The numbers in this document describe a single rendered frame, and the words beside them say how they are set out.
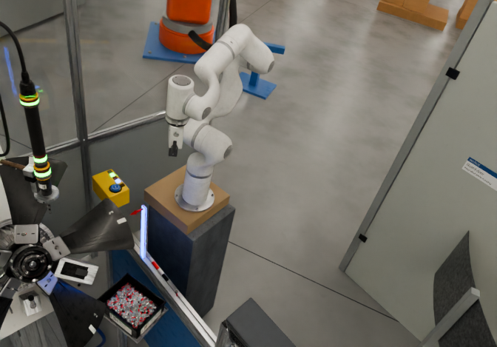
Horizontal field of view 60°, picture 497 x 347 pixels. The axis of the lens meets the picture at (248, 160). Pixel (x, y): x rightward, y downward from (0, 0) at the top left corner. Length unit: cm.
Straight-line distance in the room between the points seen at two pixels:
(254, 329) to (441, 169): 146
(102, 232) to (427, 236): 183
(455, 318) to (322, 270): 113
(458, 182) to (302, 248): 132
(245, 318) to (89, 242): 62
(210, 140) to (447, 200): 139
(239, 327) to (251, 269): 167
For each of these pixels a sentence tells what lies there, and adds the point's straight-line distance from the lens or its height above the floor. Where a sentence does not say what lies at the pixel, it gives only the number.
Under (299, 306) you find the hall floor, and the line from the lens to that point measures 302.
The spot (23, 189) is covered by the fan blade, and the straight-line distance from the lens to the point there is 163.
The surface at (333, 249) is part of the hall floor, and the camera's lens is 339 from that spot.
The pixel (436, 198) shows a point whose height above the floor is 100.
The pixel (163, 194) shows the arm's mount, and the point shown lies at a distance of 206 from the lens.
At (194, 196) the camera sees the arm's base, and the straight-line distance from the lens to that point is 198.
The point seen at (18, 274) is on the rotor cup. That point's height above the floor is 122.
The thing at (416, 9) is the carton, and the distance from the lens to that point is 849.
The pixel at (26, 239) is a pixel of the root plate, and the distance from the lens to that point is 163.
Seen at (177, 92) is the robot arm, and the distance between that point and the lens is 142.
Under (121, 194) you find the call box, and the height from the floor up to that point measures 106.
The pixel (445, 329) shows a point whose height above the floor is 66.
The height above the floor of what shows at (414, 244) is 63.
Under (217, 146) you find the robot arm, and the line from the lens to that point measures 174.
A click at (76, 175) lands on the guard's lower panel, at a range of 250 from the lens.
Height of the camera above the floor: 248
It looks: 40 degrees down
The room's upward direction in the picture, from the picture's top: 13 degrees clockwise
